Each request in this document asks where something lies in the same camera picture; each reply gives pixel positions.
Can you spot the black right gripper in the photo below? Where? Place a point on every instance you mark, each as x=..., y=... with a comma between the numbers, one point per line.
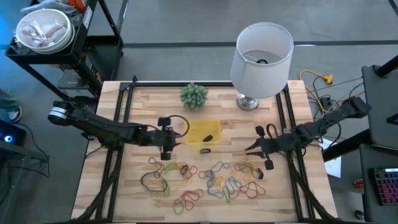
x=275, y=144

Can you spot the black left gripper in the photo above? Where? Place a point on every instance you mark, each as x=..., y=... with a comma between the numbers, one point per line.
x=161, y=138

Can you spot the yellow rubber band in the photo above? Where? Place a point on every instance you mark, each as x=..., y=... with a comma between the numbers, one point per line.
x=157, y=195
x=248, y=174
x=219, y=180

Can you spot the lime green rubber band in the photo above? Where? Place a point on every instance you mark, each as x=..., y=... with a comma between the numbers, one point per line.
x=170, y=168

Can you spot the grey rubber band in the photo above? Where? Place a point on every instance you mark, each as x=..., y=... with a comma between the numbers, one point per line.
x=149, y=160

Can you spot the purple rubber band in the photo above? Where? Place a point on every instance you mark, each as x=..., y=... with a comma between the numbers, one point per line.
x=231, y=180

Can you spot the large thin black rubber band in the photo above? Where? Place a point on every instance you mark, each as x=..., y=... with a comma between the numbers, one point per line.
x=141, y=181

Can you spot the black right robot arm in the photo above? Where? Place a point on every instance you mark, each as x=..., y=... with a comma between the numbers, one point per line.
x=326, y=121

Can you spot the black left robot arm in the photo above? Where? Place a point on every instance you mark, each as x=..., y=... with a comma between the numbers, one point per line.
x=102, y=129

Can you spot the yellow plastic bin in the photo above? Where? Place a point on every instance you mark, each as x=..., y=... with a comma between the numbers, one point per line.
x=199, y=127

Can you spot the green artificial succulent ball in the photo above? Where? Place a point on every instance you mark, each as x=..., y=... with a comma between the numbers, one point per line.
x=193, y=96

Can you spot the white shade table lamp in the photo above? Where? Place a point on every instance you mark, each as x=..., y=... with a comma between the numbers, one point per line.
x=258, y=77

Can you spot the white paper sheet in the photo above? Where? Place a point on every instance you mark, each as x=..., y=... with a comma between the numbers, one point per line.
x=333, y=165

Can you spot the black power adapter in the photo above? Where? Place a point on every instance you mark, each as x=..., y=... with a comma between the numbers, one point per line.
x=325, y=101

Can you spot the black metal bar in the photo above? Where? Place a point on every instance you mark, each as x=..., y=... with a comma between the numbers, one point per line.
x=345, y=146

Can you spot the small red object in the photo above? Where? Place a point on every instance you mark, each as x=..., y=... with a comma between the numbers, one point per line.
x=358, y=183

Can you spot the black utility cart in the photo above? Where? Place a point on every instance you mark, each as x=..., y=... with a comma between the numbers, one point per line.
x=102, y=53

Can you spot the black keyboard desk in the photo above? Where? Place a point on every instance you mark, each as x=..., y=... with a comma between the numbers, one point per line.
x=368, y=193

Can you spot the black equipment box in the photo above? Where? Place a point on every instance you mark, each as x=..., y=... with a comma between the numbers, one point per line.
x=73, y=81

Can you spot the keyboard with coloured keys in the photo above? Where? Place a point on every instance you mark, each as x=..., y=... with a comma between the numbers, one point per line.
x=387, y=186

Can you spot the white bowl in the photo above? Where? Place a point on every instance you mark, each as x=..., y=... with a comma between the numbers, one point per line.
x=45, y=15
x=71, y=39

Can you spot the black pole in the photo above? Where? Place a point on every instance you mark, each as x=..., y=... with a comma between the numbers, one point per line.
x=387, y=66

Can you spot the person's shoe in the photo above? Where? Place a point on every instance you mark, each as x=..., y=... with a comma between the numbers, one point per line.
x=15, y=114

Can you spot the plastic wrapped snack pack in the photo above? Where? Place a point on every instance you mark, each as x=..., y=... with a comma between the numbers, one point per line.
x=29, y=32
x=56, y=28

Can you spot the black computer with blue light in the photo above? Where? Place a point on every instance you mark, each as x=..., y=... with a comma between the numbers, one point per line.
x=9, y=133

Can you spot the orange packet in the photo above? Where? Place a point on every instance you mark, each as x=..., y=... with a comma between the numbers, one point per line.
x=77, y=3

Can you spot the person's leg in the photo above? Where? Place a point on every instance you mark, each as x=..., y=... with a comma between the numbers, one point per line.
x=6, y=98

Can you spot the clear plastic bag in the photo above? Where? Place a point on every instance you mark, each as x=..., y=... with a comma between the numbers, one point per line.
x=46, y=6

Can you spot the black aluminium extrusion frame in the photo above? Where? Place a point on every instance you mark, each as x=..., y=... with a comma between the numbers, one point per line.
x=186, y=84

